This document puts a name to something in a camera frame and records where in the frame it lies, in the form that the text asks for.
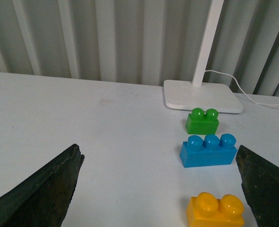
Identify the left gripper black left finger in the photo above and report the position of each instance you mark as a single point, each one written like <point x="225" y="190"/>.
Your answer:
<point x="43" y="199"/>

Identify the white desk lamp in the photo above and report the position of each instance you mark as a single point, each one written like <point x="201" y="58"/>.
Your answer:
<point x="186" y="95"/>

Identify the green two-stud block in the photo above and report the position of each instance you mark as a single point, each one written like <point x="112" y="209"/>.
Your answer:
<point x="202" y="123"/>

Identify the blue three-stud block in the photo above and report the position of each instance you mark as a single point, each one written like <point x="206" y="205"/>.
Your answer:
<point x="210" y="151"/>

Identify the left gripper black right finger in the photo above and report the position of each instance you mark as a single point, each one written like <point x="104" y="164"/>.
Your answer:
<point x="260" y="184"/>

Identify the yellow two-stud block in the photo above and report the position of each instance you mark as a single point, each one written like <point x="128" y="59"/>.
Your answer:
<point x="205" y="210"/>

